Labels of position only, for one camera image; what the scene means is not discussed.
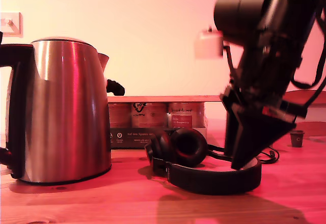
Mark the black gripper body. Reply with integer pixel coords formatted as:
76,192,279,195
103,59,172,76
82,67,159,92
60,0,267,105
220,43,308,120

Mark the black over-ear headphones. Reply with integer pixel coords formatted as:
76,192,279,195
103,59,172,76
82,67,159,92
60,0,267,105
144,128,262,195

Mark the wooden shelf board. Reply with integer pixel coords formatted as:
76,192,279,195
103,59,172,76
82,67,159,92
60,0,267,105
106,95,224,103

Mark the wooden chair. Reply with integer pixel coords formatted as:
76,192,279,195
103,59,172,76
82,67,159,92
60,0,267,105
281,90,326,137

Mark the small dark paper cup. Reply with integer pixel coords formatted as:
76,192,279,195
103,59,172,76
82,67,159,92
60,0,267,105
289,130,306,148

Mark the tin can with red label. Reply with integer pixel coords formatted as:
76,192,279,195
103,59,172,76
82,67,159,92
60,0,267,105
168,102,205,129

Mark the brown tin can with logo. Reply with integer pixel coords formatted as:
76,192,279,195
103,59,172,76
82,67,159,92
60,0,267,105
131,102,169,129

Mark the printed cardboard tray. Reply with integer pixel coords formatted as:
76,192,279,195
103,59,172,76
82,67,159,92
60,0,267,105
109,117,209,150

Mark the white and black plush toy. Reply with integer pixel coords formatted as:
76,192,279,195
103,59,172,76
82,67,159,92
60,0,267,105
106,79,126,97

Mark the stainless steel electric kettle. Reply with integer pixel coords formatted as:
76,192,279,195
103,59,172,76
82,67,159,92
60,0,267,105
0,37,113,186

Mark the coiled black cable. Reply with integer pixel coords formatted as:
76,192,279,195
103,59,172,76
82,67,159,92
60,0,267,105
259,145,280,164

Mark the black looping arm cable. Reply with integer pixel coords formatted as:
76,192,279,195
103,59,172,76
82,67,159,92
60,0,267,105
290,5,326,90

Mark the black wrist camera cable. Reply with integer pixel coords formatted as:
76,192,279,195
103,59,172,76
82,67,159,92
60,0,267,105
223,45,238,82

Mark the black straight arm cable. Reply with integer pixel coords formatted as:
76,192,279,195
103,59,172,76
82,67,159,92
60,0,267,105
304,81,326,107

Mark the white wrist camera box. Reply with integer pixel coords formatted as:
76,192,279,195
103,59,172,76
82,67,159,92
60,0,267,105
194,29,224,60

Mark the white wall plate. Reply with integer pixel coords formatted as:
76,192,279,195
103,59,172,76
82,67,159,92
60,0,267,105
0,12,23,37

